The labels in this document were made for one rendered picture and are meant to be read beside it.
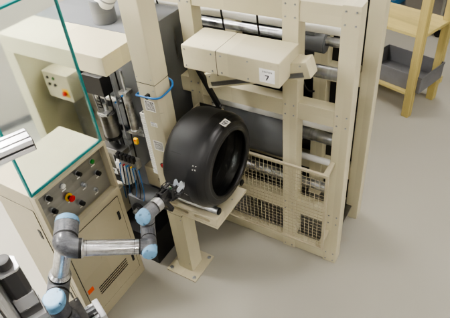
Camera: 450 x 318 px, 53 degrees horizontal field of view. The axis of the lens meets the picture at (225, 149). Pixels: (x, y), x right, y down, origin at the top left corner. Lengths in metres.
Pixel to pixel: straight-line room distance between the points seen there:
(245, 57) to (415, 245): 2.16
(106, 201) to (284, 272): 1.44
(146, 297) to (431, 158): 2.87
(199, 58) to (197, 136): 0.44
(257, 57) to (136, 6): 0.65
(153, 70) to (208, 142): 0.48
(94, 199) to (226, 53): 1.27
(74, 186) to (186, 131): 0.79
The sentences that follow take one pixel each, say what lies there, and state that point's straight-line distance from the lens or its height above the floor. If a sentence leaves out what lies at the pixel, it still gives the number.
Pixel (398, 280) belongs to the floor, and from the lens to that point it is 3.65.
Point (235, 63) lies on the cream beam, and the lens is 2.46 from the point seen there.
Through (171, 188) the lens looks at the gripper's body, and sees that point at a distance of 2.38.
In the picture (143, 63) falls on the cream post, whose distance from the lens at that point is 2.48.
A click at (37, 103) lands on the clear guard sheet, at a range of 2.50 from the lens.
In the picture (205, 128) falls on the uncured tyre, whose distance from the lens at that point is 2.46.
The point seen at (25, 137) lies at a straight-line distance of 1.67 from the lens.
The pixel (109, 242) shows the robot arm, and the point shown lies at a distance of 2.26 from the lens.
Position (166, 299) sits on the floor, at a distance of 3.53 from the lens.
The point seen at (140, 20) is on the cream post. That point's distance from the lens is 2.36.
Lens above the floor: 2.89
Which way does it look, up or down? 39 degrees down
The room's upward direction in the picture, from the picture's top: 6 degrees counter-clockwise
